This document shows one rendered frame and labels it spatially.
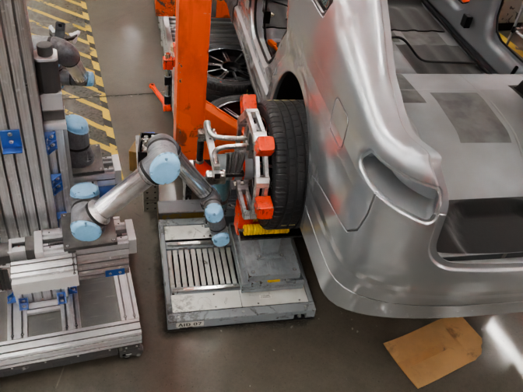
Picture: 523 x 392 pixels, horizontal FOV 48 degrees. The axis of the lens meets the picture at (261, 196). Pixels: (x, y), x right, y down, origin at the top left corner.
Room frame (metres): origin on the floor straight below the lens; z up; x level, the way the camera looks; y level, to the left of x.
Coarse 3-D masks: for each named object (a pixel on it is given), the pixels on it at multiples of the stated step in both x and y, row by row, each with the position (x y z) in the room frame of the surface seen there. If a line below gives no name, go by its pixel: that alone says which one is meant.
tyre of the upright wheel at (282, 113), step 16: (272, 112) 2.38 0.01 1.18; (288, 112) 2.41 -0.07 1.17; (304, 112) 2.43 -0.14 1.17; (272, 128) 2.28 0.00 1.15; (288, 128) 2.29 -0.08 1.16; (304, 128) 2.31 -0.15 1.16; (288, 144) 2.22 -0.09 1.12; (304, 144) 2.25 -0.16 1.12; (272, 160) 2.20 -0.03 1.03; (288, 160) 2.17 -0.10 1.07; (304, 160) 2.19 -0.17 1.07; (288, 176) 2.13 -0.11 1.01; (304, 176) 2.15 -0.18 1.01; (272, 192) 2.12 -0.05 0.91; (288, 192) 2.10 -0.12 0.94; (304, 192) 2.13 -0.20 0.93; (288, 208) 2.09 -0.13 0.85; (272, 224) 2.10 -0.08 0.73; (288, 224) 2.13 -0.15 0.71
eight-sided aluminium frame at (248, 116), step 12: (240, 120) 2.55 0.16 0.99; (252, 120) 2.38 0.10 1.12; (240, 132) 2.58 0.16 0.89; (252, 132) 2.28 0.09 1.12; (264, 132) 2.29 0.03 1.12; (264, 156) 2.20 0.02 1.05; (264, 168) 2.17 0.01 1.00; (264, 180) 2.12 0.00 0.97; (240, 192) 2.42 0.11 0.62; (264, 192) 2.11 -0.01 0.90; (240, 204) 2.35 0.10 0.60; (252, 204) 2.12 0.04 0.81; (252, 216) 2.10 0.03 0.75
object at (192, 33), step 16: (176, 0) 2.87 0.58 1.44; (192, 0) 2.75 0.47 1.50; (208, 0) 2.77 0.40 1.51; (176, 16) 2.85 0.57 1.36; (192, 16) 2.75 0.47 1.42; (208, 16) 2.77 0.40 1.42; (176, 32) 2.83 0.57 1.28; (192, 32) 2.75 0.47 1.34; (208, 32) 2.77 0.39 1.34; (176, 48) 2.81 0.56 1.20; (192, 48) 2.75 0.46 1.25; (208, 48) 2.77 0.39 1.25; (176, 64) 2.79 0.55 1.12; (192, 64) 2.75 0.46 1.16; (176, 80) 2.78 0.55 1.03; (192, 80) 2.75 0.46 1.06; (176, 96) 2.75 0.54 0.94; (192, 96) 2.75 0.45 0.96; (176, 112) 2.73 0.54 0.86; (192, 112) 2.75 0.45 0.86; (176, 128) 2.73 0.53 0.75; (192, 128) 2.75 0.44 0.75; (192, 144) 2.75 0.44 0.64
